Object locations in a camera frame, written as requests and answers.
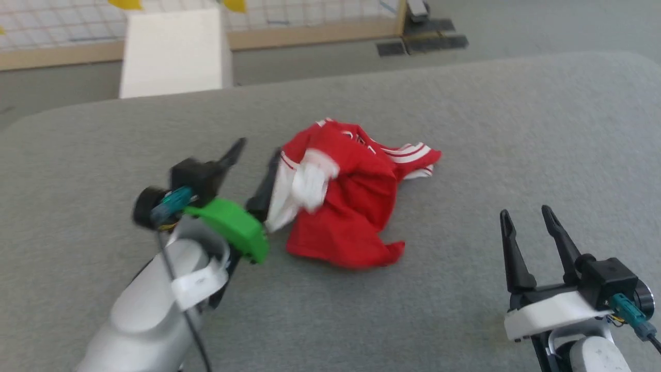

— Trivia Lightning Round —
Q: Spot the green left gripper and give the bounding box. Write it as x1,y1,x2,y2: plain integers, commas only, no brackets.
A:
183,137,282,265

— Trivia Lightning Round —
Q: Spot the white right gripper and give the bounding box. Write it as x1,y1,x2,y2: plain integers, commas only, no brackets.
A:
499,205,616,343

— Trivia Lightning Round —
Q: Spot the red and white jersey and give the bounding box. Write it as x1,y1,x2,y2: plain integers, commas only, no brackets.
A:
264,118,443,270

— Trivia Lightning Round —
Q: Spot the grey fabric sofa cushion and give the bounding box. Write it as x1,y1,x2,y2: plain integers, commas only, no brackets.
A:
0,51,661,372

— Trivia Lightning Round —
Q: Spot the white box table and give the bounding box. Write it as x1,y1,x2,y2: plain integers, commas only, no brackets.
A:
119,7,234,99

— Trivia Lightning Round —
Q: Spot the wooden framed net fence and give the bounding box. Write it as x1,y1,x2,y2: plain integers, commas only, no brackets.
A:
0,0,408,72

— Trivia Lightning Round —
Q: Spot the small black floor mat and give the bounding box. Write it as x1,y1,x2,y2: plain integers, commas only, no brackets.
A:
375,40,408,57

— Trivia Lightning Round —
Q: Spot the grey device on floor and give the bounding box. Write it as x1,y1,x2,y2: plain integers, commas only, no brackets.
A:
406,0,431,24

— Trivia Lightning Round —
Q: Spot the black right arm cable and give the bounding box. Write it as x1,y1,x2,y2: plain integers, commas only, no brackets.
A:
609,293,661,354

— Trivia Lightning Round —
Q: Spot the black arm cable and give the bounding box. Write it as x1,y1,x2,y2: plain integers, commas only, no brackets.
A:
609,293,661,354
150,187,212,372

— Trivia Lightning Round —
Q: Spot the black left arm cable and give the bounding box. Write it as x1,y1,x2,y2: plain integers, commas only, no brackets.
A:
150,187,212,372

